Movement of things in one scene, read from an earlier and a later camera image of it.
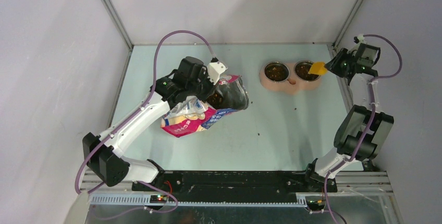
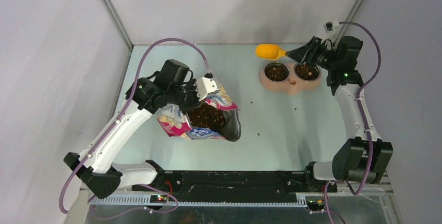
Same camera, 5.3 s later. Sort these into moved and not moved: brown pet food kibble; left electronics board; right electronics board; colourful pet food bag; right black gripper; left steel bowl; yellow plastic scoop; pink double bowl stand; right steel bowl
Moved: right black gripper; colourful pet food bag; yellow plastic scoop; brown pet food kibble
Not moved: pink double bowl stand; right steel bowl; right electronics board; left electronics board; left steel bowl
